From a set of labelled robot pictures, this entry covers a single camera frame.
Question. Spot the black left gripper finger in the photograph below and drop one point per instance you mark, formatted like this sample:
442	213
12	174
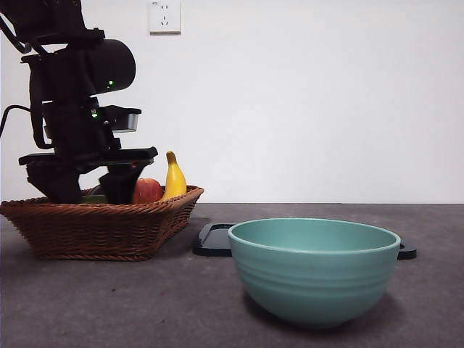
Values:
117	185
58	186

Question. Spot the dark green avocado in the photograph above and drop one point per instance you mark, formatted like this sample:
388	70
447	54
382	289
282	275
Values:
95	198

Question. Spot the teal ribbed bowl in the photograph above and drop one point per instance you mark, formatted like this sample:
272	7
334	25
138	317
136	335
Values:
311	275

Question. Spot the red apple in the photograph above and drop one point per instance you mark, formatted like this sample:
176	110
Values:
148	190

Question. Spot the brown wicker basket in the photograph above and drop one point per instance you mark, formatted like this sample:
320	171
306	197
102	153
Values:
94	232

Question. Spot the yellow banana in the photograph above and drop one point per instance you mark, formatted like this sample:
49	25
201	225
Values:
175	181

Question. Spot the black rectangular tray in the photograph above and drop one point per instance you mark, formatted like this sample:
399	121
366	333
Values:
214	241

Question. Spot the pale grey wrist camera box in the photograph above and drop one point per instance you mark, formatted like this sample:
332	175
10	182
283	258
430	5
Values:
128	123

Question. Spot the white wall socket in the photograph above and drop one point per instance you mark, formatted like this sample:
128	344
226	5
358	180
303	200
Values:
165	18

